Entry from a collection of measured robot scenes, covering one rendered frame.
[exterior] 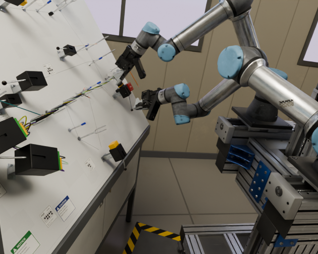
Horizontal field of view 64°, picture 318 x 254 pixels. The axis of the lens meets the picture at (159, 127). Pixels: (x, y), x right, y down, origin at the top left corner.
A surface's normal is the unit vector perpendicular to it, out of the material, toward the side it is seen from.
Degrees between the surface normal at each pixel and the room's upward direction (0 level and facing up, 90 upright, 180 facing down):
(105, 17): 90
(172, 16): 90
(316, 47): 90
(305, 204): 90
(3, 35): 54
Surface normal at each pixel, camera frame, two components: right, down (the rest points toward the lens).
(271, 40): 0.17, 0.44
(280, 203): -0.97, -0.06
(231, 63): -0.85, 0.06
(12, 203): 0.86, -0.33
